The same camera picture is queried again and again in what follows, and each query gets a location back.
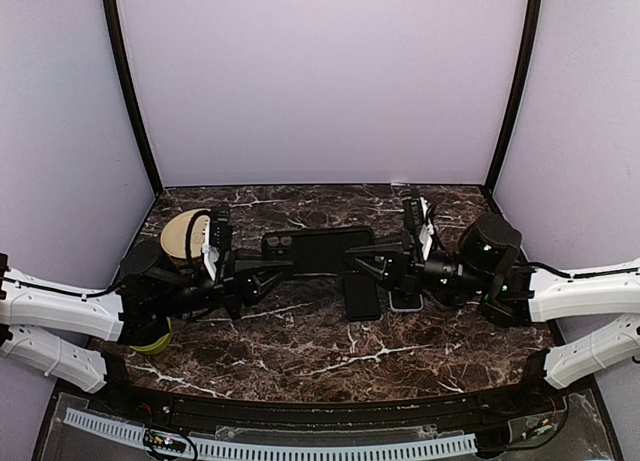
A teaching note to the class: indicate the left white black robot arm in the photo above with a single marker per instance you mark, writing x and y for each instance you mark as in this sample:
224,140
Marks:
137,309

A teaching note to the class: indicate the tan wooden round plate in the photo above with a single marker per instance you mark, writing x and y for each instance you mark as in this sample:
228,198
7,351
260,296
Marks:
173,235

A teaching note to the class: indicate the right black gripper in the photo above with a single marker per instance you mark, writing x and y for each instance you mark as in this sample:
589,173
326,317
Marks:
390,277

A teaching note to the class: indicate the black corner post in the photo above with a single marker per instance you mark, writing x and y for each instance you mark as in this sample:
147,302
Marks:
520,74
128,91

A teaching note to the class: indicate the pink phone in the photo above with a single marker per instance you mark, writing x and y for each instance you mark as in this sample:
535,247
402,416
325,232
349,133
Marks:
361,298

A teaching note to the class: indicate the lavender phone case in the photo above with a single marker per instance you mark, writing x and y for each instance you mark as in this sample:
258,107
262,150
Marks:
401,302

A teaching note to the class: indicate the lime green bowl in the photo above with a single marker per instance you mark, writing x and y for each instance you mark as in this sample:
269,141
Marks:
159,345

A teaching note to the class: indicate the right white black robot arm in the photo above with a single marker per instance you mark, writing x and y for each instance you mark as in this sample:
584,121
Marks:
512,294

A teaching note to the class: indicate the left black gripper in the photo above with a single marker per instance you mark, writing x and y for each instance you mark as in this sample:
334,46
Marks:
259,285

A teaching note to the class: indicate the right black corner post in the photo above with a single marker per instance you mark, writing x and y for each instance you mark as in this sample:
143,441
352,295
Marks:
520,74

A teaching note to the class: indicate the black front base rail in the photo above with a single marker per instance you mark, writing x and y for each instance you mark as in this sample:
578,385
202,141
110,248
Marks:
486,410

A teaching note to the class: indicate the white slotted cable duct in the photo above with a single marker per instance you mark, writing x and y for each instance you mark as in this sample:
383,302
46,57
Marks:
165,445

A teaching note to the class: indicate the left black corner post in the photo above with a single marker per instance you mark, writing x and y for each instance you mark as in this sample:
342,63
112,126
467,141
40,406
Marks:
128,91

